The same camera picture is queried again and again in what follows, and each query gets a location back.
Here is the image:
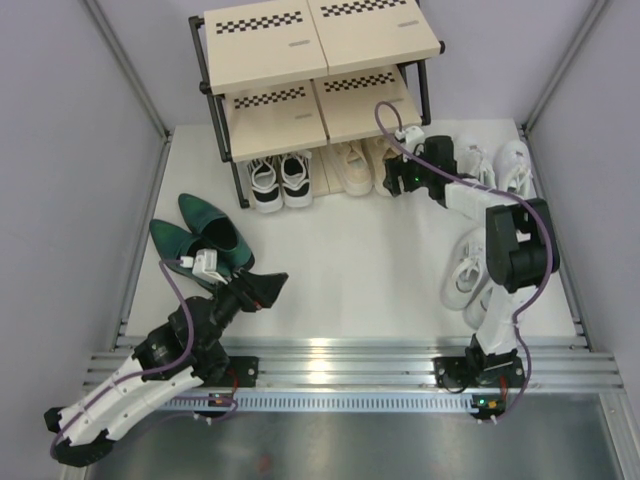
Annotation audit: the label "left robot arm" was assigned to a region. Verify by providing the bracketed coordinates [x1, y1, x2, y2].
[44, 270, 289, 467]

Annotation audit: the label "white sneaker back right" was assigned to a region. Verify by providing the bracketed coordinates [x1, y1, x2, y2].
[494, 140, 532, 199]

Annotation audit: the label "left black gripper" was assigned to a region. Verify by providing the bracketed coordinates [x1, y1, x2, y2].
[199, 266, 288, 351]

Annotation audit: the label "beige three-tier shoe shelf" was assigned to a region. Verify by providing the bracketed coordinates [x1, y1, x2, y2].
[189, 1, 446, 208]

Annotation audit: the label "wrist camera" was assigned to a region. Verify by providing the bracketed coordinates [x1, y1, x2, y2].
[179, 249, 227, 284]
[394, 126, 426, 151]

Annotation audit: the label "aluminium corner post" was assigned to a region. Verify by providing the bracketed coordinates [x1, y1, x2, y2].
[79, 0, 174, 144]
[519, 0, 609, 134]

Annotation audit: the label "green pointed shoe right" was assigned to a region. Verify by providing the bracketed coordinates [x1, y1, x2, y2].
[178, 193, 255, 270]

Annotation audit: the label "green pointed shoe left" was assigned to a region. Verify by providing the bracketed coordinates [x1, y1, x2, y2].
[149, 219, 210, 277]

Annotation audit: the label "white sneaker back left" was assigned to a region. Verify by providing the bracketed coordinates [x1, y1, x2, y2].
[453, 134, 496, 188]

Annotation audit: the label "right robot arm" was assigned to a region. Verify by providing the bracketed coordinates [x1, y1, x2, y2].
[383, 127, 560, 392]

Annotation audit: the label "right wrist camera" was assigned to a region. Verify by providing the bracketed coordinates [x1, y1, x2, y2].
[394, 126, 426, 151]

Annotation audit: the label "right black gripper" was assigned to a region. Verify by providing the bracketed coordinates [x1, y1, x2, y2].
[383, 143, 433, 198]

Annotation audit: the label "right aluminium corner post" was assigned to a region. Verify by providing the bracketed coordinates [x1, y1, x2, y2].
[519, 0, 609, 134]

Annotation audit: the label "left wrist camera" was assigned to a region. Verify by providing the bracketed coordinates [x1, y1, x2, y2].
[179, 249, 227, 284]

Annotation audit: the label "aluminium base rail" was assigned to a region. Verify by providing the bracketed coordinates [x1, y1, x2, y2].
[87, 335, 626, 396]

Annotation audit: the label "slotted cable duct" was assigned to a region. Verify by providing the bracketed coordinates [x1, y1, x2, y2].
[160, 389, 504, 414]

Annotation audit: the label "black white sneaker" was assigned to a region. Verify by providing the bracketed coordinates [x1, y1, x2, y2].
[247, 156, 284, 214]
[280, 150, 313, 208]

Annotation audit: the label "white sneaker front left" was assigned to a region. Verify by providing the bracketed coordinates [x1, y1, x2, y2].
[440, 227, 489, 311]

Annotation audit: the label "green pointed shoe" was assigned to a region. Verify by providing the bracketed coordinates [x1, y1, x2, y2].
[149, 219, 210, 277]
[178, 193, 255, 270]

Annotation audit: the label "beige lace sneaker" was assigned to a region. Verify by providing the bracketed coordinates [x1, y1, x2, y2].
[329, 140, 373, 197]
[363, 136, 400, 197]

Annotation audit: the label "white sneaker front right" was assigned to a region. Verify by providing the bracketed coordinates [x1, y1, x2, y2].
[463, 282, 495, 330]

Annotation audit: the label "left aluminium corner post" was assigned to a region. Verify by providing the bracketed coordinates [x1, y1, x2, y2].
[79, 0, 174, 144]

